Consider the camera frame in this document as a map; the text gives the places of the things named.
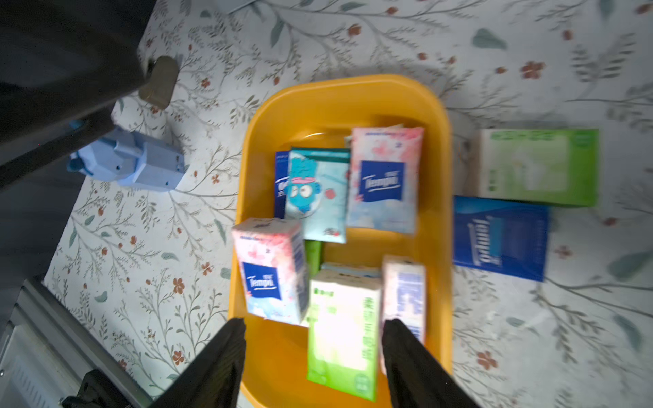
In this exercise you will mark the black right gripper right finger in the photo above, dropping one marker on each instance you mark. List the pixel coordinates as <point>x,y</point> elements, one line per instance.
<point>415,377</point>

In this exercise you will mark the dark blue Tempo tissue pack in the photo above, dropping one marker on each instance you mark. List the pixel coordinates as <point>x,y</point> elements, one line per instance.
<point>281,179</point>

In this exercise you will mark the pink floral tissue pack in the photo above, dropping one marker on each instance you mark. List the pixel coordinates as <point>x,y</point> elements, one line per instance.
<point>404,294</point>

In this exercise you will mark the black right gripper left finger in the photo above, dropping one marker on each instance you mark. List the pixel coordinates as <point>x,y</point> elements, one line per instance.
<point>213,379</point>

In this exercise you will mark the blue desk fan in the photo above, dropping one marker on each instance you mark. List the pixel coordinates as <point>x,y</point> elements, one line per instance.
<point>130,159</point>

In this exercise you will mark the pink blue Tempo tissue pack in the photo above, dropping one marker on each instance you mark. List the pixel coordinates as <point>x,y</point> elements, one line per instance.
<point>384,173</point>

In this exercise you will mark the light blue tissue pack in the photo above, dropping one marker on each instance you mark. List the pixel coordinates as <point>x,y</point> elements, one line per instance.
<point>358,270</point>

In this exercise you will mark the green tissue pack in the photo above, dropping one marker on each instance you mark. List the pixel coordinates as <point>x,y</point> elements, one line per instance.
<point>343,343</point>
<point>551,166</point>
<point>314,256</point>

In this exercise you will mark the teal cartoon tissue pack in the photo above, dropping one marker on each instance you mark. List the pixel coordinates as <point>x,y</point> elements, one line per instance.
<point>317,189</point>

